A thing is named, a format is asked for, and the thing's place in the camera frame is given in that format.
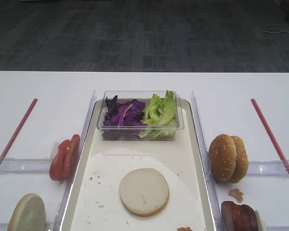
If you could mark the upper right clear cross divider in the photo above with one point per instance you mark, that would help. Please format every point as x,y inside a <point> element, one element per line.
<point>277,168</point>

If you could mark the sesame bun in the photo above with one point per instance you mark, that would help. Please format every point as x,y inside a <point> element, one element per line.
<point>242,163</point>
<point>222,156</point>

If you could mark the tomato slice pair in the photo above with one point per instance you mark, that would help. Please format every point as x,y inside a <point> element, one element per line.
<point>70,147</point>

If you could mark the clear plastic salad container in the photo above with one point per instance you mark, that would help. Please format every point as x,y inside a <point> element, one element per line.
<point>131,132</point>

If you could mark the right red tape strip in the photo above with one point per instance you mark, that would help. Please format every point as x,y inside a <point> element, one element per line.
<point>271,135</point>

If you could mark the right long clear divider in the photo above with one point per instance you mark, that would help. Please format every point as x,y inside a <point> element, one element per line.
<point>209,179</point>

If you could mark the remaining tomato slice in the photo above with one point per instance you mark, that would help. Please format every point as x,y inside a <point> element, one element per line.
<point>56,168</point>

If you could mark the green lettuce leaves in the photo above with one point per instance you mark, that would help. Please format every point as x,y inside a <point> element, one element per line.
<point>161,112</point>

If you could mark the long clear divider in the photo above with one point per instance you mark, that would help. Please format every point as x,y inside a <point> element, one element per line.
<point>209,179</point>
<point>85,125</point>

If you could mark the left red tape strip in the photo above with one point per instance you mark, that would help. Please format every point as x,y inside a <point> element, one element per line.
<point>17,131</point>

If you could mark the clear cross divider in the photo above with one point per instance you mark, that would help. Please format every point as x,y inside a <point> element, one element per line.
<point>16,165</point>
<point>277,168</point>

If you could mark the bottom bun slice on tray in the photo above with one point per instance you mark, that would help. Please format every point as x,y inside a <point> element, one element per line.
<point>144,191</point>

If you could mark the rear sesame bun top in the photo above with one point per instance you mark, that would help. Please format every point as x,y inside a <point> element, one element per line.
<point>242,163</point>

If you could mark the left long clear divider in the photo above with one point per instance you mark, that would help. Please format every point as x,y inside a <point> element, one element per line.
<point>85,125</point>

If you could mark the stack of meat patties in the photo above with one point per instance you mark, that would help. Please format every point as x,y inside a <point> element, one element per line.
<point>238,217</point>

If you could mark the white rectangular serving tray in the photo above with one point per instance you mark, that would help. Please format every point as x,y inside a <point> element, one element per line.
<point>95,204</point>

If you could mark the red tape strip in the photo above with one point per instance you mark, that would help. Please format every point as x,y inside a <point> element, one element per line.
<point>17,131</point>
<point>271,135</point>

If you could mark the upright bun slice left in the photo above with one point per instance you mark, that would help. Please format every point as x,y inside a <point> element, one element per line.
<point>29,214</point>

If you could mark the upper left clear cross divider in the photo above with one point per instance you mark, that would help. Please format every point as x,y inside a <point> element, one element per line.
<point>16,165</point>

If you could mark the front sesame bun top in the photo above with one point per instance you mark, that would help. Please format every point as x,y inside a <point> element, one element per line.
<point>222,156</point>

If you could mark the purple cabbage leaves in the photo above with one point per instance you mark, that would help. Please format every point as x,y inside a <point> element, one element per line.
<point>129,113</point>

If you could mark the meat crumb on tray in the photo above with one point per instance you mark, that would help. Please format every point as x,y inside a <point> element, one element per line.
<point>184,229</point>

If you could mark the meat crumb on table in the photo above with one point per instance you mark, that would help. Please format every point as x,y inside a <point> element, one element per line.
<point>237,194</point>

